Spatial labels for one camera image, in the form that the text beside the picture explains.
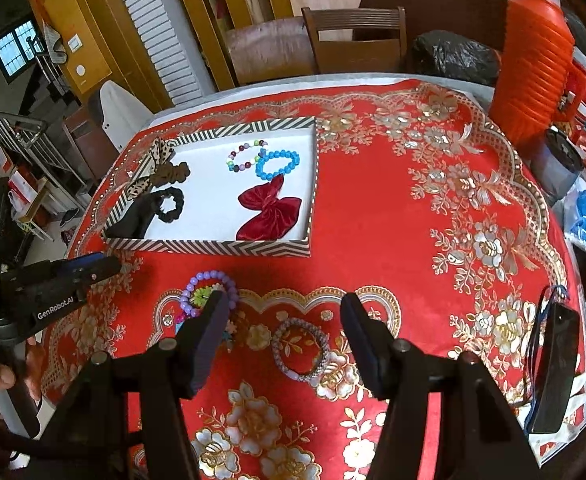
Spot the white board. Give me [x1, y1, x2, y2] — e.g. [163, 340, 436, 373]
[98, 80, 152, 154]

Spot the metal stair railing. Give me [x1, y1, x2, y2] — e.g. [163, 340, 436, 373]
[0, 107, 82, 222]

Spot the window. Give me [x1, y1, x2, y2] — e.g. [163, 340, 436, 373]
[0, 19, 42, 84]

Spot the black scrunchie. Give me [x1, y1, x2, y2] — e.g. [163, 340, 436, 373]
[105, 186, 185, 240]

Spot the brown solid-back chair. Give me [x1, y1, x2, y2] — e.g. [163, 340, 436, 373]
[223, 16, 319, 86]

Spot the silver braided bracelet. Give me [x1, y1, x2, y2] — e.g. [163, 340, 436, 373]
[271, 317, 330, 381]

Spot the purple bead bracelet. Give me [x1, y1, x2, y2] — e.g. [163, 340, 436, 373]
[179, 270, 240, 319]

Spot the black plastic bag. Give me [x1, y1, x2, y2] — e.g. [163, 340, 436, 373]
[412, 30, 502, 86]

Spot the black phone with blue cord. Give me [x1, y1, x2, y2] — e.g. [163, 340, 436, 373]
[526, 287, 582, 435]

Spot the grey plastic container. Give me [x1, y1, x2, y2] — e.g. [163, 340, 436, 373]
[530, 127, 584, 202]

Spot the orange ribbed thermos jug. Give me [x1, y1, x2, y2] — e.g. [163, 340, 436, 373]
[488, 0, 586, 147]

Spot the blue bead bracelet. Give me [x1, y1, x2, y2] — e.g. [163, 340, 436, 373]
[255, 149, 300, 184]

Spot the white louvred door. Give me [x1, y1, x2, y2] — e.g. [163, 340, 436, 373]
[107, 0, 217, 109]

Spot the multicolour bead bracelet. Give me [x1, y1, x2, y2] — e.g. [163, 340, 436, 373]
[226, 140, 269, 174]

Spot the red velvet bow scrunchie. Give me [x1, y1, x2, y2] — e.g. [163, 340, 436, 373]
[235, 175, 303, 242]

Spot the leopard print bow scrunchie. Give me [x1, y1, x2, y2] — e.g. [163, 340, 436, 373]
[125, 136, 177, 199]

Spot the colourful star bead bracelet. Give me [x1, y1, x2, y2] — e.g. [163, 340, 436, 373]
[175, 282, 239, 352]

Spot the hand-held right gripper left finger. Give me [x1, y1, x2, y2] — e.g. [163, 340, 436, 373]
[38, 290, 231, 480]

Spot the red floral tablecloth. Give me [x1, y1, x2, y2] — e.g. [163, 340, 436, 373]
[40, 77, 586, 480]

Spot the slatted wooden chair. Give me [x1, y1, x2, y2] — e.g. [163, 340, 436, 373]
[300, 6, 408, 75]

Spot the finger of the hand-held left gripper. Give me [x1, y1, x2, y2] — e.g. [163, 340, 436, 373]
[55, 252, 122, 291]

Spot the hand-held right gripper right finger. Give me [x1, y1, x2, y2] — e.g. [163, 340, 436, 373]
[339, 292, 541, 480]

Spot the striped cardboard tray box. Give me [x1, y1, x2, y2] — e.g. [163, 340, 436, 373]
[100, 116, 318, 257]

